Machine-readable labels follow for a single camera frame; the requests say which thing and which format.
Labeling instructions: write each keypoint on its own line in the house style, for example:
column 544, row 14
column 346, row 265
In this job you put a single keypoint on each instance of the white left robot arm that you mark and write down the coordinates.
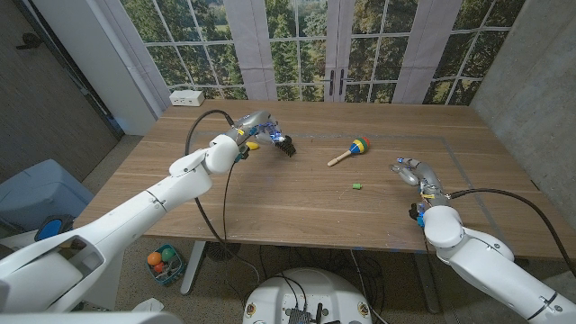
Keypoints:
column 135, row 211

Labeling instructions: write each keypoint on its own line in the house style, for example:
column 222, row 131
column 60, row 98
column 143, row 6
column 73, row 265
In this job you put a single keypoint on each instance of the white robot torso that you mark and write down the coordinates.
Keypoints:
column 90, row 318

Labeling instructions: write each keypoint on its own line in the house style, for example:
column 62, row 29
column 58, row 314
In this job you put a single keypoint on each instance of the colourful wooden maraca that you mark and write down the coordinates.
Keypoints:
column 358, row 146

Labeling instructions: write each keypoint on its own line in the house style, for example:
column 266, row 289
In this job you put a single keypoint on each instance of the grey-blue storage bin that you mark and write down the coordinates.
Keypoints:
column 40, row 193

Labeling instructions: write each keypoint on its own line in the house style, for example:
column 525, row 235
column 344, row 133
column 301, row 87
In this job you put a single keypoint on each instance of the white table leg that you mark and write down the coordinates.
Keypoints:
column 192, row 270

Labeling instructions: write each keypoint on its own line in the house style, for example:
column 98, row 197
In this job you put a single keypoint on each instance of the teal toy basket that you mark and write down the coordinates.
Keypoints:
column 173, row 272

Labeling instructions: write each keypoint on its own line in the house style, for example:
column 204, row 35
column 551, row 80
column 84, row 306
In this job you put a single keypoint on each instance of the white crumpled cloth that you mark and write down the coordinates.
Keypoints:
column 148, row 306

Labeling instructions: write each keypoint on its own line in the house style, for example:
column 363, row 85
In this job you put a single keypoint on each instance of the blue black pad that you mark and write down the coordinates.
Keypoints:
column 51, row 227

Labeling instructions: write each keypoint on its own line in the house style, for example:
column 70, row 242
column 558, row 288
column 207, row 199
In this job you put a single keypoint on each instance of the yellow toy banana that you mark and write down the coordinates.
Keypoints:
column 253, row 146

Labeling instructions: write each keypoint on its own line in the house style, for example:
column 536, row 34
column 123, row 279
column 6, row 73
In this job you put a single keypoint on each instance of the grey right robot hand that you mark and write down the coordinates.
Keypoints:
column 427, row 177

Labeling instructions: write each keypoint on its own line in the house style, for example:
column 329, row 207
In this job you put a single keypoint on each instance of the black round floor fan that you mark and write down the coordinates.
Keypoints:
column 222, row 251

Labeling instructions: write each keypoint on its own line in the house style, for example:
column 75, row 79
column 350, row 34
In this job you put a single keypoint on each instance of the printed window backdrop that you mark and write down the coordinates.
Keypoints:
column 288, row 45

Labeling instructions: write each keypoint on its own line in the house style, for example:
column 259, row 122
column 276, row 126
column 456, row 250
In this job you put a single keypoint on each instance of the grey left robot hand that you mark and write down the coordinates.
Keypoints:
column 256, row 121

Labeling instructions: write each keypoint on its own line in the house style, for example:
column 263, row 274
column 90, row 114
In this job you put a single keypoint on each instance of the green ball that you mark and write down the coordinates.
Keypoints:
column 167, row 254

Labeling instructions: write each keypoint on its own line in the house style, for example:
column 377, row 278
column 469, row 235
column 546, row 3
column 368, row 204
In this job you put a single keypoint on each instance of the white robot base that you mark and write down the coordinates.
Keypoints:
column 310, row 292

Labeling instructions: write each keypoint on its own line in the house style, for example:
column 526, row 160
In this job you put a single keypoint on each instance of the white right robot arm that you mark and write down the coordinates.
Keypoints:
column 495, row 270

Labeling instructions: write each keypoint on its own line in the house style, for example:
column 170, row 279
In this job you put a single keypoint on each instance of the white power box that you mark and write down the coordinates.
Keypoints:
column 186, row 97

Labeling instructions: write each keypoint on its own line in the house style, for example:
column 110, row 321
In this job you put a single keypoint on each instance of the black hair claw clip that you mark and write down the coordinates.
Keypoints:
column 287, row 147

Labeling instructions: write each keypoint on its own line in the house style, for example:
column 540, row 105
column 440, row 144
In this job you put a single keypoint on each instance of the orange ball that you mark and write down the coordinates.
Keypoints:
column 154, row 258

